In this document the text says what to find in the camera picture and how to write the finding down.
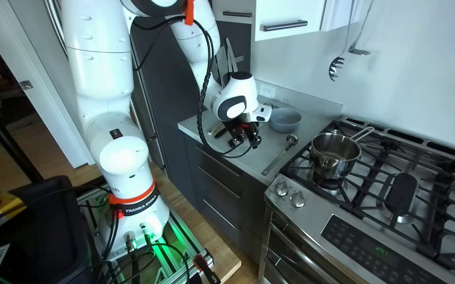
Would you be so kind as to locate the pale blue bowl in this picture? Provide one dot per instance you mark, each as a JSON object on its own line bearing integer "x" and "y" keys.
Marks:
{"x": 285, "y": 121}

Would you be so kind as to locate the steel ladle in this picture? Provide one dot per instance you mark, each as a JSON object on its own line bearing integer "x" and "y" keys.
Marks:
{"x": 280, "y": 156}

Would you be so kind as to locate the silver stove knob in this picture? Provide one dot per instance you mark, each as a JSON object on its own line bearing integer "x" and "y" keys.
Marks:
{"x": 297, "y": 200}
{"x": 282, "y": 190}

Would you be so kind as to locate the small steel saucepan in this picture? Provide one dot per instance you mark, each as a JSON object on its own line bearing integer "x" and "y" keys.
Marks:
{"x": 335, "y": 156}

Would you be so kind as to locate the black bin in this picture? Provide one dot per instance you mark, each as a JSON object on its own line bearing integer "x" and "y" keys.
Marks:
{"x": 43, "y": 231}

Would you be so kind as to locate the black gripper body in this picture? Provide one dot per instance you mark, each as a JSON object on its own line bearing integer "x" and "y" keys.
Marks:
{"x": 244, "y": 126}

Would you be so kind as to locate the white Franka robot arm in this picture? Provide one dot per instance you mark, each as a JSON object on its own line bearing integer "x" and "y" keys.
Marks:
{"x": 102, "y": 80}

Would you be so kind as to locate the dark grey drawer cabinet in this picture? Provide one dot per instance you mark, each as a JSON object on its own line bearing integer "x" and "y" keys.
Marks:
{"x": 222, "y": 190}

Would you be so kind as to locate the hanging steel pasta spoon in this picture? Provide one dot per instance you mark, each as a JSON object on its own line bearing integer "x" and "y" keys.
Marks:
{"x": 335, "y": 67}

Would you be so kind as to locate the stainless gas stove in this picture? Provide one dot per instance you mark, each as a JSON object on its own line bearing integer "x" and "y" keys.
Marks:
{"x": 343, "y": 238}

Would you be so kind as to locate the white cabinet door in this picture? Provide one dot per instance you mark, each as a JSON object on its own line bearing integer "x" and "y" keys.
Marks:
{"x": 236, "y": 7}
{"x": 291, "y": 14}

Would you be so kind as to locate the yellow button box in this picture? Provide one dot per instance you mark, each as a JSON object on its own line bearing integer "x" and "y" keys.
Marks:
{"x": 4, "y": 211}

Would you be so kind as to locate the white wall outlet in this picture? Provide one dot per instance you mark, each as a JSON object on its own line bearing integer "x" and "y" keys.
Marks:
{"x": 267, "y": 91}

